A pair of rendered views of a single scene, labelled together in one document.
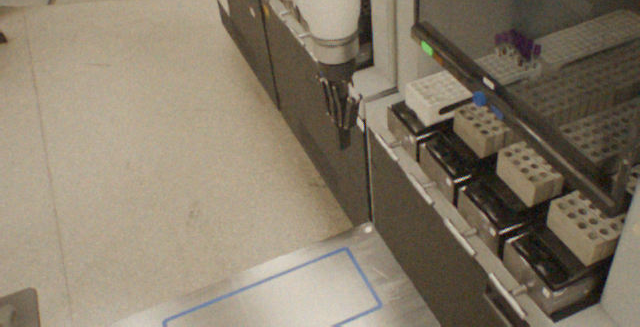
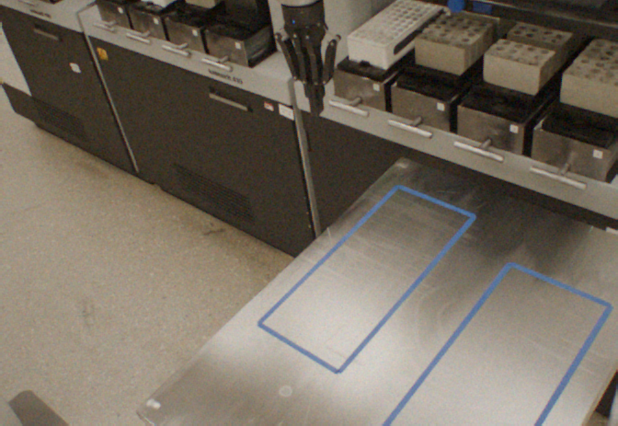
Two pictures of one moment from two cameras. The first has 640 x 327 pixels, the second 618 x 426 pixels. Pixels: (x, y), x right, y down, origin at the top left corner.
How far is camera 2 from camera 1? 0.51 m
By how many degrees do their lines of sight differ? 19
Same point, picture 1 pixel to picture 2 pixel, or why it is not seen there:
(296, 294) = (383, 241)
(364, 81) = (277, 66)
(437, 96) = (385, 37)
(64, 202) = not seen: outside the picture
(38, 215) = not seen: outside the picture
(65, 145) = not seen: outside the picture
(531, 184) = (534, 67)
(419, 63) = (349, 15)
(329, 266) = (394, 206)
